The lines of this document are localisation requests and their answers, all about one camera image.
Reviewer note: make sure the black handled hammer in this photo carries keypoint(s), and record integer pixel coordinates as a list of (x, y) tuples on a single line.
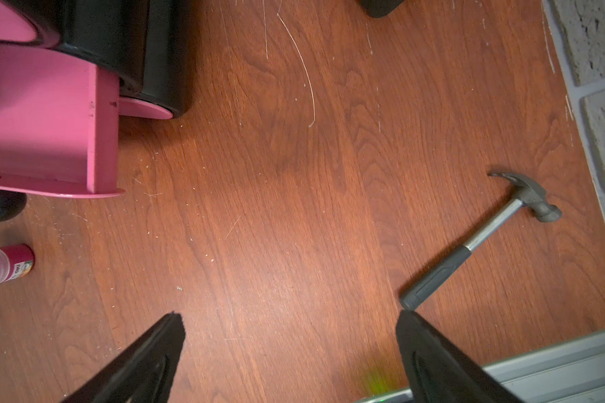
[(527, 193)]

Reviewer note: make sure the aluminium front rail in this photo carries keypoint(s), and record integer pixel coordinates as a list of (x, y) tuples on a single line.
[(573, 371)]

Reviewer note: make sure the black plastic tool case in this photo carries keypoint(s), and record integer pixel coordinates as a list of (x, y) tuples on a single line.
[(379, 8)]

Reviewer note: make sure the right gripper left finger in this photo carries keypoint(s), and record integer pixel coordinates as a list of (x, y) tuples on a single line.
[(144, 372)]

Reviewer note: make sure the pink paint can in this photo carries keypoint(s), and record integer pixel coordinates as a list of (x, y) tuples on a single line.
[(15, 262)]

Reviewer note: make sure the black drawer cabinet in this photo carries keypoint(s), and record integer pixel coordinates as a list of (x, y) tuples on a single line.
[(144, 42)]

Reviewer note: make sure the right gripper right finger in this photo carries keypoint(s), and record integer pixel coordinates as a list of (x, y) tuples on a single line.
[(438, 371)]

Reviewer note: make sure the pink top drawer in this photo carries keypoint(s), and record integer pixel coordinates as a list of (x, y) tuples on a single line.
[(14, 27)]

